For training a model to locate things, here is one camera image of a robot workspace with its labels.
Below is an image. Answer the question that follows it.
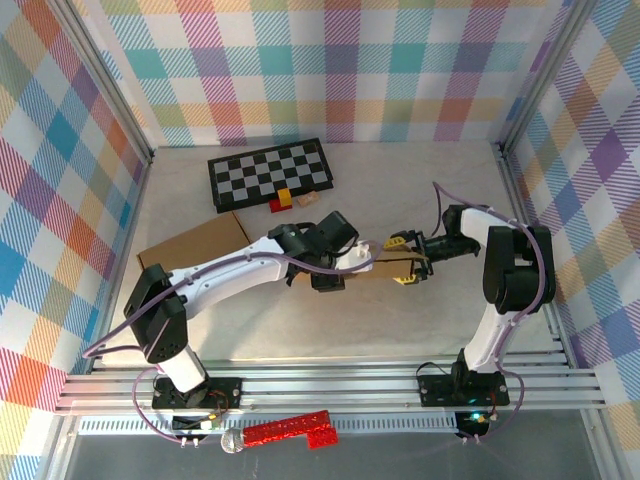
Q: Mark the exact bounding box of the black and grey chessboard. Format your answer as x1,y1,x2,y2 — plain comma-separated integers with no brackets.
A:
207,138,335,215

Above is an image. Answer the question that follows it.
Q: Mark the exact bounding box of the small controller board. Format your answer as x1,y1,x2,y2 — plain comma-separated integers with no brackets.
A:
172,412,224,432
455,410,490,439

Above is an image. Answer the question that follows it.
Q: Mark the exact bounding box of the red glitter block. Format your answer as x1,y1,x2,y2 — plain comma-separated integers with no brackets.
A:
305,424,340,450

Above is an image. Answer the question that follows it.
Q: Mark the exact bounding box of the red glitter toy microphone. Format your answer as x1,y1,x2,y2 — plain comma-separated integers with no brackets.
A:
221,408,332,455

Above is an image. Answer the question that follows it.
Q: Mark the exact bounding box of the purple cable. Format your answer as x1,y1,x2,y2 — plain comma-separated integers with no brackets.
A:
431,181,546,445
81,242,381,445

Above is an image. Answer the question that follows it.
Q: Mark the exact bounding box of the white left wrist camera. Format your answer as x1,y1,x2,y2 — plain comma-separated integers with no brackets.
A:
333,240,375,275

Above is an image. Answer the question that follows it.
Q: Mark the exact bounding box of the aluminium side rail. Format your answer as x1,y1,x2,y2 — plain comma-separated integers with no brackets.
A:
492,142,576,369
89,149,156,374

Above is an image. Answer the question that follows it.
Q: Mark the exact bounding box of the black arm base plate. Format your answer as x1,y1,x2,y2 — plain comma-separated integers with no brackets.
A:
151,377,243,411
417,373,511,409

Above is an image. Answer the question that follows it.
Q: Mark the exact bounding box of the aluminium rail beam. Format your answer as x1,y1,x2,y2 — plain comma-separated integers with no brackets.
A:
54,357,609,416

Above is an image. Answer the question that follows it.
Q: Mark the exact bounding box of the white slotted cable duct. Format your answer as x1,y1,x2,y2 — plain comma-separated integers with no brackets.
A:
79,416,459,435

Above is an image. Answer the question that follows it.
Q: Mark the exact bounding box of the aluminium frame post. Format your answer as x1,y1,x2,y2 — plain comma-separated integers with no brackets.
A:
494,0,601,156
49,0,156,166

